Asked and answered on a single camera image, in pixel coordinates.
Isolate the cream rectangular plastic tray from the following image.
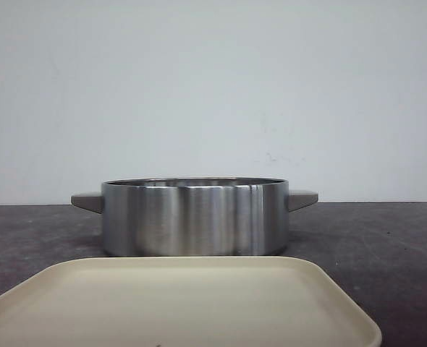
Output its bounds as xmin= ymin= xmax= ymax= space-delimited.
xmin=0 ymin=257 xmax=382 ymax=346

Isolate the stainless steel steamer pot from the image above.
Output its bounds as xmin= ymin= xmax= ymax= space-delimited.
xmin=71 ymin=177 xmax=318 ymax=257

